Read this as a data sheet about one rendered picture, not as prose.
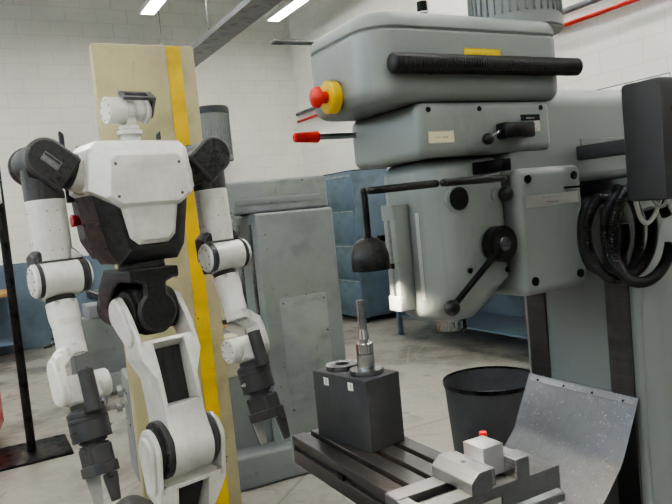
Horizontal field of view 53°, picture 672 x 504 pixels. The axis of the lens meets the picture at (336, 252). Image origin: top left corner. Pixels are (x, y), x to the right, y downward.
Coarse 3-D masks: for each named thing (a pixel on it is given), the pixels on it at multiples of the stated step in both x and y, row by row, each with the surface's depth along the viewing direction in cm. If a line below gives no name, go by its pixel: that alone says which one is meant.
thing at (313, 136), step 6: (300, 132) 132; (306, 132) 132; (312, 132) 133; (318, 132) 133; (294, 138) 132; (300, 138) 132; (306, 138) 132; (312, 138) 133; (318, 138) 133; (324, 138) 135; (330, 138) 135; (336, 138) 136; (342, 138) 137; (348, 138) 138
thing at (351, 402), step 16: (320, 368) 186; (336, 368) 180; (352, 368) 177; (320, 384) 183; (336, 384) 177; (352, 384) 172; (368, 384) 169; (384, 384) 172; (320, 400) 183; (336, 400) 178; (352, 400) 173; (368, 400) 168; (384, 400) 172; (400, 400) 176; (320, 416) 184; (336, 416) 179; (352, 416) 173; (368, 416) 169; (384, 416) 172; (400, 416) 176; (320, 432) 185; (336, 432) 180; (352, 432) 174; (368, 432) 169; (384, 432) 172; (400, 432) 176; (368, 448) 170
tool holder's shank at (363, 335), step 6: (360, 300) 175; (360, 306) 174; (360, 312) 174; (360, 318) 174; (360, 324) 174; (366, 324) 175; (360, 330) 174; (366, 330) 175; (360, 336) 174; (366, 336) 174; (360, 342) 175; (366, 342) 175
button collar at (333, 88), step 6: (324, 84) 124; (330, 84) 122; (336, 84) 122; (324, 90) 124; (330, 90) 122; (336, 90) 122; (330, 96) 122; (336, 96) 122; (342, 96) 122; (330, 102) 123; (336, 102) 122; (324, 108) 125; (330, 108) 123; (336, 108) 123
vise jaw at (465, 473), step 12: (444, 456) 135; (456, 456) 134; (432, 468) 135; (444, 468) 132; (456, 468) 130; (468, 468) 128; (480, 468) 127; (492, 468) 127; (444, 480) 132; (456, 480) 128; (468, 480) 126; (480, 480) 125; (492, 480) 127; (468, 492) 125; (480, 492) 125
